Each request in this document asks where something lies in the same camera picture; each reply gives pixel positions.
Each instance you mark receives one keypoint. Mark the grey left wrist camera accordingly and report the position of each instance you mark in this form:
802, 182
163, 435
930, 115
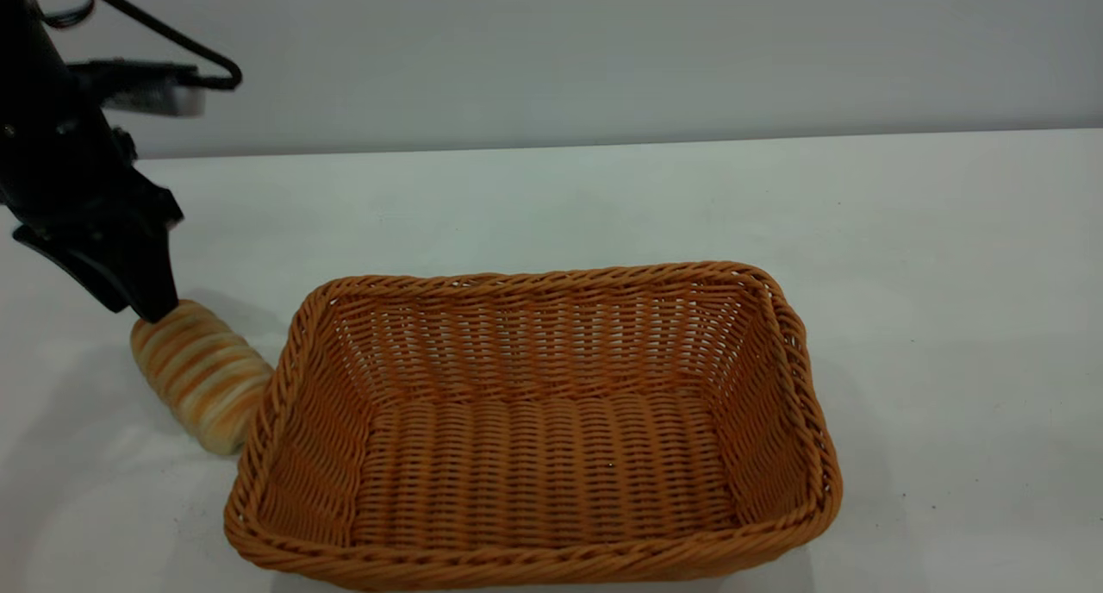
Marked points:
146, 89

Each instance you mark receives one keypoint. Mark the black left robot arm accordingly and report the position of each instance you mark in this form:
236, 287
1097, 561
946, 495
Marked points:
26, 24

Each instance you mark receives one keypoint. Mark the striped bread roll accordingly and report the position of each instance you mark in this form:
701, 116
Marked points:
202, 377

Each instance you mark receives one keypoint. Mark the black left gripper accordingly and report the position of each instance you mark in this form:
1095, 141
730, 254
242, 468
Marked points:
69, 175

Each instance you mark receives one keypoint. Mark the orange woven wicker basket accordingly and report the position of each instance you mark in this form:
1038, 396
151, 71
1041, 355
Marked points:
534, 455

